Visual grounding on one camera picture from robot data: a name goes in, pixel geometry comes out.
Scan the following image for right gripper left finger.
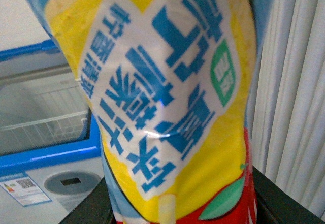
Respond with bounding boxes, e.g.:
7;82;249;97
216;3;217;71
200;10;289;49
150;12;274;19
60;178;114;224

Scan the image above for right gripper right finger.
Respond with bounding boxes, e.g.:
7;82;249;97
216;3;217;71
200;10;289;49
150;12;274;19
253;168;324;224

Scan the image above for yellow labelled drink bottle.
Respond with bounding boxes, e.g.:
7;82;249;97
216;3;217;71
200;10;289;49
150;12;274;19
26;0;273;223

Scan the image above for round grey control panel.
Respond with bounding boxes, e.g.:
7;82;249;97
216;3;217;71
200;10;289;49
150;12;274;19
44;171;101;195

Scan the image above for white chest freezer blue rim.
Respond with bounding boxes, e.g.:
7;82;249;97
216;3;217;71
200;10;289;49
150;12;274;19
1;40;103;223

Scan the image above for white vertical blinds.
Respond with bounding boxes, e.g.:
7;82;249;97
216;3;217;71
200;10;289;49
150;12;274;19
248;0;324;221

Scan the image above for energy label sticker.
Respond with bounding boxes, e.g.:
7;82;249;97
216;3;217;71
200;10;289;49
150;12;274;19
1;172;52;207

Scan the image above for glass sliding freezer lid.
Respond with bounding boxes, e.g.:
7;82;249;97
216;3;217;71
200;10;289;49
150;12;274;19
1;40;71;86

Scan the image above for white wire freezer basket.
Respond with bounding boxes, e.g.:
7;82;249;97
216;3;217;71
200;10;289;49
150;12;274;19
1;86;90;155

